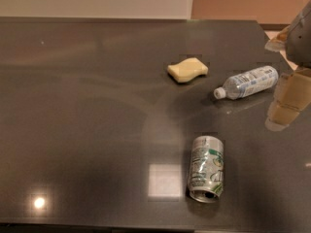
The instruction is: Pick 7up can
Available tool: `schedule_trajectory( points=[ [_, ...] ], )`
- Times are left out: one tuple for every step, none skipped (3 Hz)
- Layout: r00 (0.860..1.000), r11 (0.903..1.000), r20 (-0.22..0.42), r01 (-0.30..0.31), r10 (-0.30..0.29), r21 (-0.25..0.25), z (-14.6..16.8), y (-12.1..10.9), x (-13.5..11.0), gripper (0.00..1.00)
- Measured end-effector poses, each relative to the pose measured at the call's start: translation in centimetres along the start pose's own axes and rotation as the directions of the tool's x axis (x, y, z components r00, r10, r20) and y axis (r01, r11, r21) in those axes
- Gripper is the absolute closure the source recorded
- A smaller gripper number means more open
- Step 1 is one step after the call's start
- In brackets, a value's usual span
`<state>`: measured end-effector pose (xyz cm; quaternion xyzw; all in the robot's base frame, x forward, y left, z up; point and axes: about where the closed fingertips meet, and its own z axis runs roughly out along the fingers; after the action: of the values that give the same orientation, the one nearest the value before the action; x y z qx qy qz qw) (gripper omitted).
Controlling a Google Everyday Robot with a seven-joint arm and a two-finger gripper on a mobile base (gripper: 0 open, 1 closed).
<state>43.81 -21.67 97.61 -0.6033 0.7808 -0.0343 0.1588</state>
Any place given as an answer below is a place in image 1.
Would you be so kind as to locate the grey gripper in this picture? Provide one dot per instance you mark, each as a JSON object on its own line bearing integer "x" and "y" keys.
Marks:
{"x": 300, "y": 44}

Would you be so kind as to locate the crushed silver 7up can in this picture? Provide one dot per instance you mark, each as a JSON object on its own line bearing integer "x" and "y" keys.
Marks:
{"x": 206, "y": 173}

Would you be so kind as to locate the clear plastic water bottle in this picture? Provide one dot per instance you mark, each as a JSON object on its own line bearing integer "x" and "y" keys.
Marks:
{"x": 247, "y": 83}

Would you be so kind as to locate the yellow sponge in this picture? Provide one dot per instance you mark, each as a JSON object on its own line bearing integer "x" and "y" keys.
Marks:
{"x": 187, "y": 70}

